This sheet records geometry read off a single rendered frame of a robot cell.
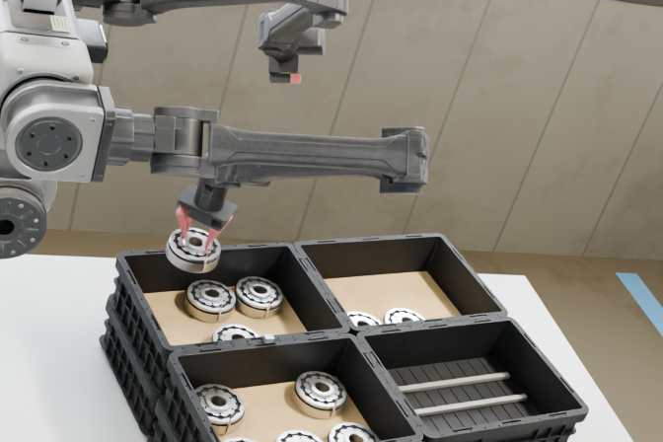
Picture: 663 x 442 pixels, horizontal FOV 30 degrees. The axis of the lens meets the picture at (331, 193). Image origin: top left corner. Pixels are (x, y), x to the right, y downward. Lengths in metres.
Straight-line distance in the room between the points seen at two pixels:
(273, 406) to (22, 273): 0.69
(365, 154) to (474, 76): 2.35
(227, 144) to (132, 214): 2.30
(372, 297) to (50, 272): 0.71
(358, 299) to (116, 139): 1.07
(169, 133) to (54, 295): 0.96
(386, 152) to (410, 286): 0.97
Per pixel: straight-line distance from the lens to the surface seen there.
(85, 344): 2.62
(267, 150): 1.87
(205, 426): 2.16
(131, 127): 1.81
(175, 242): 2.40
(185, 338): 2.48
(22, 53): 1.84
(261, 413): 2.37
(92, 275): 2.80
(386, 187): 2.00
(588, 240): 4.90
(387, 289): 2.80
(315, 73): 4.00
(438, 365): 2.64
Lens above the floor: 2.38
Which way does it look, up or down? 30 degrees down
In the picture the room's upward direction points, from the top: 18 degrees clockwise
